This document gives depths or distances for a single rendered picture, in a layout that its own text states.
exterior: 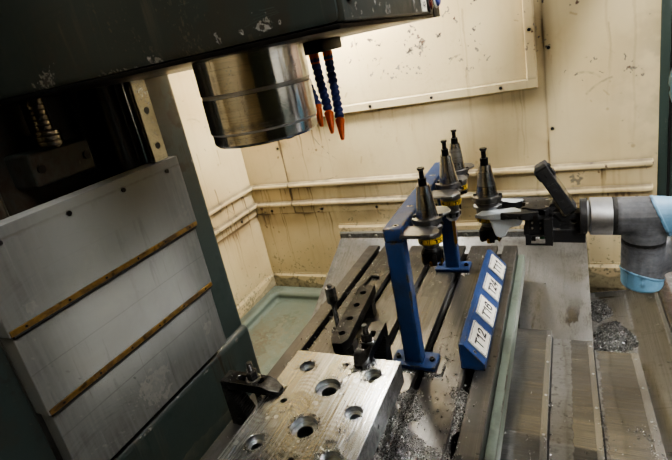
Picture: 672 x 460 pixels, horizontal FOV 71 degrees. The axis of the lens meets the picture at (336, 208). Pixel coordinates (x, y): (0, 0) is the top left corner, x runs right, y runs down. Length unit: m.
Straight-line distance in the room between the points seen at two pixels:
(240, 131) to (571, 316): 1.18
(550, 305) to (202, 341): 1.01
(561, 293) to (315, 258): 0.98
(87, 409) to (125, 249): 0.31
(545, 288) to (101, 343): 1.23
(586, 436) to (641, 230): 0.43
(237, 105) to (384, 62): 1.09
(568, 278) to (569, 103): 0.53
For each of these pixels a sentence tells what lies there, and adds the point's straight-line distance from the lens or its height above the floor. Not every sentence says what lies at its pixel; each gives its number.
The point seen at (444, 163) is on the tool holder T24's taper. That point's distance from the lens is 1.16.
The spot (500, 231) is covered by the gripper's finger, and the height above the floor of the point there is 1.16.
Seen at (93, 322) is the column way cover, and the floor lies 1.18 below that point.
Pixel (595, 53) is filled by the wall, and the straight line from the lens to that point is 1.61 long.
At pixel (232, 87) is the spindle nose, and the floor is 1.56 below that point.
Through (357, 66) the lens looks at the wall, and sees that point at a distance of 1.72.
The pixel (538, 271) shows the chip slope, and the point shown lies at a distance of 1.66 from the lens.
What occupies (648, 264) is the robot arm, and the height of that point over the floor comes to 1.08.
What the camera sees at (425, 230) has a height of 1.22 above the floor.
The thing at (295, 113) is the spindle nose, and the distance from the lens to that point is 0.66.
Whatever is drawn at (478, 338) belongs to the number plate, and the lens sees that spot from 1.10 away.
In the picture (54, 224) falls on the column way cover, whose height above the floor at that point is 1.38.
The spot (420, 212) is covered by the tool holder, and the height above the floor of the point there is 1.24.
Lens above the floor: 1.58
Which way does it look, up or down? 18 degrees down
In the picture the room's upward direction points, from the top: 12 degrees counter-clockwise
